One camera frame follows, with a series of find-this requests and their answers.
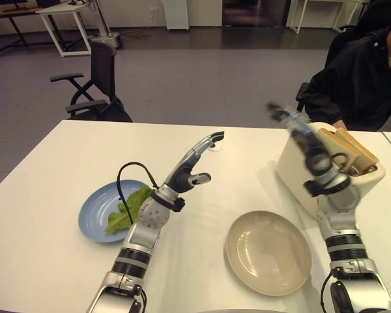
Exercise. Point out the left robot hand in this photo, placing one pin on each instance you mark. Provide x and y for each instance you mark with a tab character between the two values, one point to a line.
185	166

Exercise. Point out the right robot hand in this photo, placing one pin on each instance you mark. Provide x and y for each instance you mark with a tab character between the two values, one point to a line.
308	148

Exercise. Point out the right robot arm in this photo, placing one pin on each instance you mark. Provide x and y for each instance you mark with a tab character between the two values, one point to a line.
345	234

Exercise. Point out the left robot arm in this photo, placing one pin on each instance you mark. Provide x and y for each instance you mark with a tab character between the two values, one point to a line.
140	247

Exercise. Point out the bread slice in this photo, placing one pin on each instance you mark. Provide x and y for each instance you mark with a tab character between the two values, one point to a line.
337	146
361	151

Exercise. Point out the cream toaster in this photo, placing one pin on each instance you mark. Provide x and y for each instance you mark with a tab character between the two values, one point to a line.
296	176

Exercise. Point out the green lettuce leaf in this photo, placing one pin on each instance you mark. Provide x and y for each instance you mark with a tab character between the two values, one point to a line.
130	208

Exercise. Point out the person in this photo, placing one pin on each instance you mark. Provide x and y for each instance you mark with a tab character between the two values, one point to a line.
355	78

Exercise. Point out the blue plate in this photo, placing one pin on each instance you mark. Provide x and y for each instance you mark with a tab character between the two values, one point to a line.
96	215

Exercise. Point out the beige plate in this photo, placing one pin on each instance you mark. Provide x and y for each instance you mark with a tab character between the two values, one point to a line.
267	254

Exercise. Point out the silver monitor stand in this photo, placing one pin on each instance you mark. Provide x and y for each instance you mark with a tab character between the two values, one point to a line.
106	29

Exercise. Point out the white table frame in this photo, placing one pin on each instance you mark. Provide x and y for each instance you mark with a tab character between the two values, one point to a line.
66	26

